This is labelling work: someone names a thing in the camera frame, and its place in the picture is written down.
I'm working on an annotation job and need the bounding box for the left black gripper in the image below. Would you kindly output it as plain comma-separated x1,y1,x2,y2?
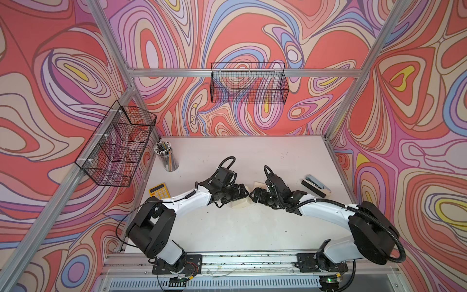
220,183,251,204

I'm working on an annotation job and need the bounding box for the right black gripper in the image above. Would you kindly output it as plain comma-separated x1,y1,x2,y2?
248,188,282,208

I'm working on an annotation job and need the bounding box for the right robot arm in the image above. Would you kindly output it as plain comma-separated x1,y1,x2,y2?
249,175,406,272

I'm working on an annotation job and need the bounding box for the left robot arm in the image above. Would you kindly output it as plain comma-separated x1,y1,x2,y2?
126,167,249,265

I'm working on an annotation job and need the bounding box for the grey stapler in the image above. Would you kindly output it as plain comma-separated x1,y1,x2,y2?
301,175,332,198

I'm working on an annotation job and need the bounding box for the yellow calculator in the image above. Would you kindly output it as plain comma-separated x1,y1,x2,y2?
149,183,171,200

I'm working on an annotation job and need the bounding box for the metal pen cup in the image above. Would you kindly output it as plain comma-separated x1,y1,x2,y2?
153,141,179,172

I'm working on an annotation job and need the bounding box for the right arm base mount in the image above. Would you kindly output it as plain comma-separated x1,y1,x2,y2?
294,253,349,274

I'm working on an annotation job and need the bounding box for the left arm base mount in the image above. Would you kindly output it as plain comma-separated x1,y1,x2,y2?
152,254,203,276

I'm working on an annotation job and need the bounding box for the black wire basket back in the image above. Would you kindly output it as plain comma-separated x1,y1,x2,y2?
210,61,289,105

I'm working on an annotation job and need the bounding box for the black wire basket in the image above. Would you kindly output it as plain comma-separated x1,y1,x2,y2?
75,101,157,187
210,61,289,105

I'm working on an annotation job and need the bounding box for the black wire basket left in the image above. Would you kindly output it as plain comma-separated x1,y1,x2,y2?
75,101,157,187

